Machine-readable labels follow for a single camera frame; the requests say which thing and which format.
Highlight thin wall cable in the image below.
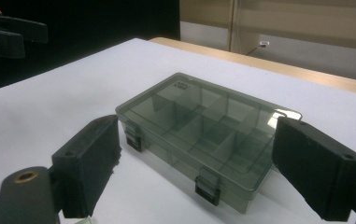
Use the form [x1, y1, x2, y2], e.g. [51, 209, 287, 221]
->
[246, 45, 262, 56]

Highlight black curtain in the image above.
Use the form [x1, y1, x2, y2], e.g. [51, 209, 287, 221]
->
[0, 0, 180, 95]

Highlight transparent grey compartment box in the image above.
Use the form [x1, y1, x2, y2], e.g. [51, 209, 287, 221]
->
[115, 72, 303, 215]

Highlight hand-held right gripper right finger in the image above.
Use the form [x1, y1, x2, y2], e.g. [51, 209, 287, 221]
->
[271, 116, 356, 222]

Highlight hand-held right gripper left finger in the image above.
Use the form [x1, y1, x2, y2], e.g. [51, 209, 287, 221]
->
[51, 114, 122, 219]

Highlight light wooden table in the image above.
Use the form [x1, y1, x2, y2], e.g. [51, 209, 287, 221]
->
[149, 36, 356, 98]

